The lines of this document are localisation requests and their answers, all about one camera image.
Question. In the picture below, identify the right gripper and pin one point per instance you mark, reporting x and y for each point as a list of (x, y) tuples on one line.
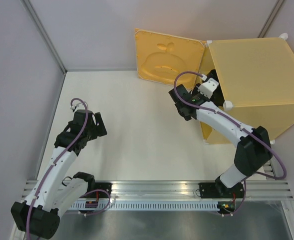
[(195, 90)]

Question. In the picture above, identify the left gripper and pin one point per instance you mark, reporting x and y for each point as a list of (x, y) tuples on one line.
[(99, 130)]

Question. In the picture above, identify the black loafer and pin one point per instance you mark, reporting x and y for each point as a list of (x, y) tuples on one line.
[(213, 74)]

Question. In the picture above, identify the yellow cabinet door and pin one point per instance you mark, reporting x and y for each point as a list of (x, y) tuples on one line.
[(161, 57)]

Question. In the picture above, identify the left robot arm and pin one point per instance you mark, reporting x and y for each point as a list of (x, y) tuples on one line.
[(40, 212)]

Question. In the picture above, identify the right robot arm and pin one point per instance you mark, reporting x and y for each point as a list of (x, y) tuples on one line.
[(252, 144)]

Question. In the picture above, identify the yellow plastic shoe cabinet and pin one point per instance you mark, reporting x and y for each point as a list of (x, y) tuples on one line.
[(256, 76)]

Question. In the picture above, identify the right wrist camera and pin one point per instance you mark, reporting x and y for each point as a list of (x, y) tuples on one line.
[(208, 87)]

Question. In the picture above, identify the white slotted cable duct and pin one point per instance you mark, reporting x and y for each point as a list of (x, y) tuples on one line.
[(125, 205)]

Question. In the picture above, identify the aluminium mounting rail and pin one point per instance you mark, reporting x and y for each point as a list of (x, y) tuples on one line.
[(255, 190)]

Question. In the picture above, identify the right aluminium corner post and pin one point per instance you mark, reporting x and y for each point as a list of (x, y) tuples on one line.
[(270, 19)]

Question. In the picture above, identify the aluminium corner post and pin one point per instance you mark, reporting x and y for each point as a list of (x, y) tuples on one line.
[(43, 33), (270, 19)]

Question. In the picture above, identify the left aluminium corner post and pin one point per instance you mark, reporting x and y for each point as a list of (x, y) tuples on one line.
[(43, 33)]

